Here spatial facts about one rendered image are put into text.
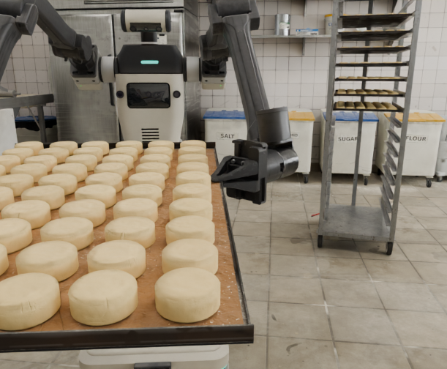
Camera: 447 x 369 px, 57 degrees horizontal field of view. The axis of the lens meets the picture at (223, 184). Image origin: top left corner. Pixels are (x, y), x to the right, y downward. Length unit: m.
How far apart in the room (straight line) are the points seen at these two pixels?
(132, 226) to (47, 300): 0.13
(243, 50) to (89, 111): 3.76
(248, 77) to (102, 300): 0.66
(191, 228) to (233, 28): 0.63
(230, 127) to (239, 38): 3.56
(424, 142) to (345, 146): 0.78
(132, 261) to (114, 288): 0.05
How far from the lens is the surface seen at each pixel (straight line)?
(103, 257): 0.37
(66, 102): 4.70
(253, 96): 0.87
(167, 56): 1.53
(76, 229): 0.43
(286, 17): 4.88
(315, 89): 5.11
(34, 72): 5.91
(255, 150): 0.65
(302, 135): 4.49
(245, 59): 0.92
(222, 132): 4.50
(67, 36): 1.36
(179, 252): 0.37
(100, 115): 4.56
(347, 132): 4.54
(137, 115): 1.46
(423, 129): 4.71
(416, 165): 4.78
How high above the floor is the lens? 1.19
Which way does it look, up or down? 15 degrees down
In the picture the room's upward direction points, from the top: straight up
